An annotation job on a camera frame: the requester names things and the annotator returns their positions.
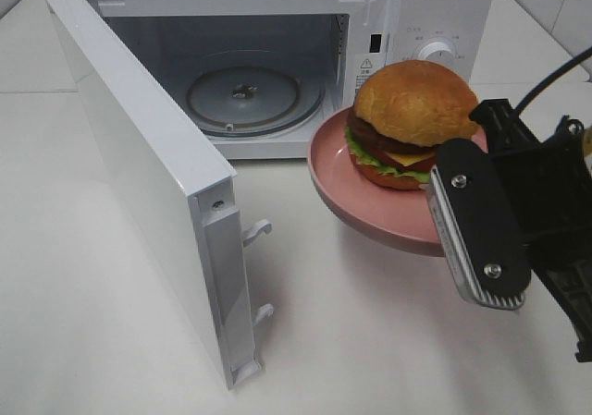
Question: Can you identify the white microwave door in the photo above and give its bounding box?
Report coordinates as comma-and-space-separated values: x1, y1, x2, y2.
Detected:
47, 0, 274, 388

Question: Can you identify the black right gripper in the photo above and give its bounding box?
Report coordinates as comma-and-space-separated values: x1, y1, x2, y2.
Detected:
427, 99, 591, 311

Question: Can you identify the upper white power knob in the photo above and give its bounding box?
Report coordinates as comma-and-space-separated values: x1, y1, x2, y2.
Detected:
417, 40, 455, 66

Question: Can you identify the pink round plate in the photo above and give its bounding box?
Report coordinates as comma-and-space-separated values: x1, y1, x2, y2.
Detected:
307, 108, 444, 257

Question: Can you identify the burger with sesame-free bun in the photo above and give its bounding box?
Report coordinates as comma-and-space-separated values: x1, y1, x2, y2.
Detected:
345, 60, 478, 190

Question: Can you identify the glass microwave turntable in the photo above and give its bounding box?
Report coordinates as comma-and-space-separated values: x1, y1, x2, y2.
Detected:
186, 66, 325, 138

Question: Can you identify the white microwave oven body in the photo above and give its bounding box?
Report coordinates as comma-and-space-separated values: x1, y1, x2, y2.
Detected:
87, 0, 491, 160

